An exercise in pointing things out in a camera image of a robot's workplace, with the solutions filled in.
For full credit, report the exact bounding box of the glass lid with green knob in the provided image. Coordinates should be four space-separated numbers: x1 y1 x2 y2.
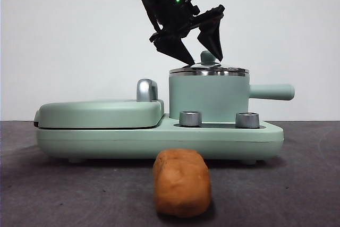
169 51 250 75

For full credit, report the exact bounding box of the brown potato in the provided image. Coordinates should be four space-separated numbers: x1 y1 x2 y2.
152 148 212 218

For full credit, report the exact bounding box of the mint green steamer pot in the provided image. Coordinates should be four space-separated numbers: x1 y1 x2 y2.
168 69 295 121

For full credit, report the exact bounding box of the silver control knob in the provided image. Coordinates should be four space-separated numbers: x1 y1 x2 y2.
179 110 202 127
235 112 260 129

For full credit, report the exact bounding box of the mint green breakfast maker appliance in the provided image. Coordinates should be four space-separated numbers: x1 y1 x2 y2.
33 98 285 165

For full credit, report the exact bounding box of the chrome griddle handle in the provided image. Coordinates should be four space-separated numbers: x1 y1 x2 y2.
136 78 160 103

